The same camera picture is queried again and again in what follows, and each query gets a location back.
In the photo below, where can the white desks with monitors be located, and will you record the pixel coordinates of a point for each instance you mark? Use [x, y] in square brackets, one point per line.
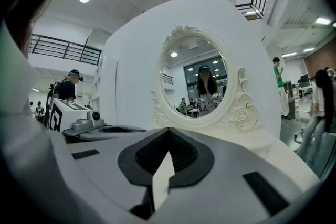
[307, 85]

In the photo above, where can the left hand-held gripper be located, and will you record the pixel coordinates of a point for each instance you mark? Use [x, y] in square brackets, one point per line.
[68, 115]

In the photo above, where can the white office chair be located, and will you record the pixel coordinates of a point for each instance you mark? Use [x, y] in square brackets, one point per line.
[304, 123]

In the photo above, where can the oval mirror white ornate frame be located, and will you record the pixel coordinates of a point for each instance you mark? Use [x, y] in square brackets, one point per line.
[244, 115]

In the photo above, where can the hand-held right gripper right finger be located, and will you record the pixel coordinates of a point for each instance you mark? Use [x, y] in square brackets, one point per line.
[223, 186]

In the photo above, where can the white bookshelf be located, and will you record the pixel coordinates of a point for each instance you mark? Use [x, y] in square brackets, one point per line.
[105, 84]

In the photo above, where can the grey cabinet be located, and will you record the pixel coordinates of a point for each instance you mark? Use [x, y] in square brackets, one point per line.
[291, 99]

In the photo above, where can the rectangular ceiling light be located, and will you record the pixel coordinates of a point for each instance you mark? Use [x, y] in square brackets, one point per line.
[323, 21]
[288, 54]

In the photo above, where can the person's grey garment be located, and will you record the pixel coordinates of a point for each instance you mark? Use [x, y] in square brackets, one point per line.
[21, 139]

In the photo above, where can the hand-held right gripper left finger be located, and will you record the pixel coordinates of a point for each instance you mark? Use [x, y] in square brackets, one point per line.
[105, 178]

